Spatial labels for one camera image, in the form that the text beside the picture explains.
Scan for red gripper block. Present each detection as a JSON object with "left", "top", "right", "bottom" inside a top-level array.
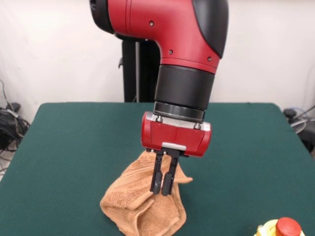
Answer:
[{"left": 140, "top": 112, "right": 212, "bottom": 197}]

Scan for tan terry towel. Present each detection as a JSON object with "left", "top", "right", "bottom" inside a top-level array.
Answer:
[{"left": 99, "top": 151, "right": 194, "bottom": 236}]

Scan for tangled black cables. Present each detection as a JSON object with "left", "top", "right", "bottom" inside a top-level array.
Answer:
[
  {"left": 283, "top": 104, "right": 315, "bottom": 158},
  {"left": 0, "top": 78, "right": 31, "bottom": 173}
]

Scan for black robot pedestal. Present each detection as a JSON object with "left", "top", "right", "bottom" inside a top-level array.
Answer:
[{"left": 117, "top": 34, "right": 163, "bottom": 103}]

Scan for dark green tablecloth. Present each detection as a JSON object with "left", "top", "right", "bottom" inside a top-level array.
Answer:
[{"left": 0, "top": 102, "right": 315, "bottom": 236}]

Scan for yellow emergency stop button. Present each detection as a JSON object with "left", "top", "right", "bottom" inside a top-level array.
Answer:
[{"left": 257, "top": 216, "right": 307, "bottom": 236}]

